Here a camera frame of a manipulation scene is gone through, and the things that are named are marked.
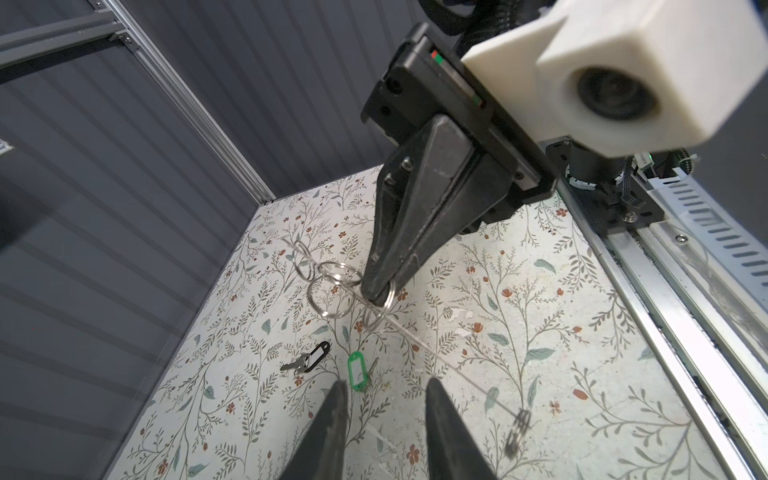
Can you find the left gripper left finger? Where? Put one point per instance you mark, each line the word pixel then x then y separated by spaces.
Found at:
pixel 320 454

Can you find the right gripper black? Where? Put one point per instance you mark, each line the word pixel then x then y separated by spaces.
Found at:
pixel 460 160

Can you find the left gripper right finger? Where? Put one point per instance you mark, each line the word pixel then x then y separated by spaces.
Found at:
pixel 451 450

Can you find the key with green tag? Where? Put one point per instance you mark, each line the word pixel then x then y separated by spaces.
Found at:
pixel 360 371

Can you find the silver split key rings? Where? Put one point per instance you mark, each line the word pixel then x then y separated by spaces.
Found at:
pixel 336 282

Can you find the key with black tag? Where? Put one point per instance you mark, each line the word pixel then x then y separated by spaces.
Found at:
pixel 308 361

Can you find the floral table mat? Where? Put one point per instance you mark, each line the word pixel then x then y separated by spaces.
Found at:
pixel 538 352

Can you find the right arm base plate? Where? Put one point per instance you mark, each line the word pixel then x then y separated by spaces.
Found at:
pixel 606 189

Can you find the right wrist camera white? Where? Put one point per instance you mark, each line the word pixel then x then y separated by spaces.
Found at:
pixel 625 77

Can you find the aluminium mounting rail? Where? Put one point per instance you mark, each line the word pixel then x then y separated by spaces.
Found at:
pixel 719 379

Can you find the white slotted cable duct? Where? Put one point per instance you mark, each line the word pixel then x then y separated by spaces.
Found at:
pixel 742 255

